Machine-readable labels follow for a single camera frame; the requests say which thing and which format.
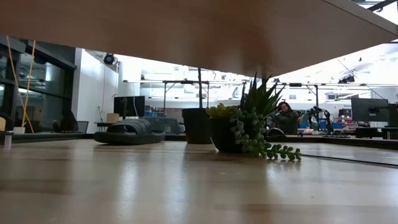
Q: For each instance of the black slide sandal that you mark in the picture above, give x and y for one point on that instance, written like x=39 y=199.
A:
x=130 y=133

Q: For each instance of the black background robot arm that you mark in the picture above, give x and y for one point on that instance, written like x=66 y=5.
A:
x=318 y=116

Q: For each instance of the leafy tree in black pot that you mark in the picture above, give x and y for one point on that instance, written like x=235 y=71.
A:
x=196 y=126

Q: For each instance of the small potted succulent plant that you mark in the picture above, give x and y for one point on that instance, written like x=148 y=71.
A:
x=227 y=133

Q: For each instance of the black monitor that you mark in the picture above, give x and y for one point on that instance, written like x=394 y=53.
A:
x=370 y=109
x=129 y=106

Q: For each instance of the person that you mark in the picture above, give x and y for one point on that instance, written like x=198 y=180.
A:
x=284 y=119

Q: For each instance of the cardboard box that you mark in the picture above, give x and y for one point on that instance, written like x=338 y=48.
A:
x=112 y=117

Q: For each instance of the round black wall camera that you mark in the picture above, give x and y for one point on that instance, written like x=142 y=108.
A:
x=109 y=59

